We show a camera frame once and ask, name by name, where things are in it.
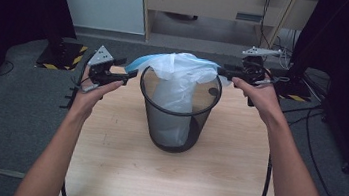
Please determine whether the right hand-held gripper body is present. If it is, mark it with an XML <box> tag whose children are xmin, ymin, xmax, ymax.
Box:
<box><xmin>238</xmin><ymin>44</ymin><xmax>284</xmax><ymax>89</ymax></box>

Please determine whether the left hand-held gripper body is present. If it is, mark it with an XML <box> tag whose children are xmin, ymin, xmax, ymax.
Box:
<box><xmin>85</xmin><ymin>43</ymin><xmax>126</xmax><ymax>88</ymax></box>

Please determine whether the white trash bag blue edge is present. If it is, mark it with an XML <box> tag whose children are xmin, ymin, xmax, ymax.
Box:
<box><xmin>116</xmin><ymin>45</ymin><xmax>236</xmax><ymax>153</ymax></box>

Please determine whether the black mesh trash bin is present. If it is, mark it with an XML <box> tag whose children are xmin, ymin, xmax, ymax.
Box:
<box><xmin>131</xmin><ymin>63</ymin><xmax>225</xmax><ymax>158</ymax></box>

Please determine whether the person's right hand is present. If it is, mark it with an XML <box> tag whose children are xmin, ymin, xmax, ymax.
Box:
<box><xmin>226</xmin><ymin>69</ymin><xmax>289</xmax><ymax>129</ymax></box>

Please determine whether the person's left hand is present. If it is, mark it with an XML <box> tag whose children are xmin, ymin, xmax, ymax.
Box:
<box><xmin>68</xmin><ymin>65</ymin><xmax>126</xmax><ymax>122</ymax></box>

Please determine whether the black stand with striped base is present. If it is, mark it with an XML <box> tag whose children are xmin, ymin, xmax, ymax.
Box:
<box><xmin>264</xmin><ymin>62</ymin><xmax>316</xmax><ymax>104</ymax></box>
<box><xmin>34</xmin><ymin>27</ymin><xmax>91</xmax><ymax>75</ymax></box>

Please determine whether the beige wooden desk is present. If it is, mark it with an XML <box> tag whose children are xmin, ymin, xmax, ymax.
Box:
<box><xmin>133</xmin><ymin>0</ymin><xmax>321</xmax><ymax>64</ymax></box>

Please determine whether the white cable bundle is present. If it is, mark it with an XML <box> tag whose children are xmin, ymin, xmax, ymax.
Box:
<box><xmin>268</xmin><ymin>27</ymin><xmax>299</xmax><ymax>71</ymax></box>

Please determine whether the black power cable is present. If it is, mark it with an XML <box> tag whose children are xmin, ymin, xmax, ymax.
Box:
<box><xmin>253</xmin><ymin>0</ymin><xmax>278</xmax><ymax>66</ymax></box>

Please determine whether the thin black floor cable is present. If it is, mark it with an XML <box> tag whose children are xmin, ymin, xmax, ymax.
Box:
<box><xmin>0</xmin><ymin>59</ymin><xmax>16</xmax><ymax>79</ymax></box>

